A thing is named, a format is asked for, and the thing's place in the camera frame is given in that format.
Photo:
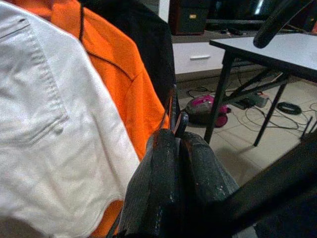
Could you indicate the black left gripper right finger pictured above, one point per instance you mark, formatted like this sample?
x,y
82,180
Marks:
x,y
203,173

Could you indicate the grey power strip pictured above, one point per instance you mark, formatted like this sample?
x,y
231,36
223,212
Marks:
x,y
257,100

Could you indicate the dark brown speaker box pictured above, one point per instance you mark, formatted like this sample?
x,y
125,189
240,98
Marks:
x,y
188,17

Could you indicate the black garment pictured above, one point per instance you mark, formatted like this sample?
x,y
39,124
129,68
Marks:
x,y
148,37

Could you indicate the white drawer cabinet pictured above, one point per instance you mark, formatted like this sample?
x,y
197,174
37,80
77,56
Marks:
x,y
188,64

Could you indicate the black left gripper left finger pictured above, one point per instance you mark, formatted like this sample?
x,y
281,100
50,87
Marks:
x,y
158,186

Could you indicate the orange shirt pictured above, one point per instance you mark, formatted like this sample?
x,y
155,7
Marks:
x,y
119,62

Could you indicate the off-white pocketed garment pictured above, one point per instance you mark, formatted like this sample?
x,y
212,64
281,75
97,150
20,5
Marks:
x,y
49,124

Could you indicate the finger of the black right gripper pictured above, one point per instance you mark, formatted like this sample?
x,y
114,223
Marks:
x,y
272,27

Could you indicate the pink vacuum cleaner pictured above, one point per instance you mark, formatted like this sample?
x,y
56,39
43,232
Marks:
x,y
200,109

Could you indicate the white folding table black legs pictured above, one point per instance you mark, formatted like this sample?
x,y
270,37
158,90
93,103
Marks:
x,y
284,47

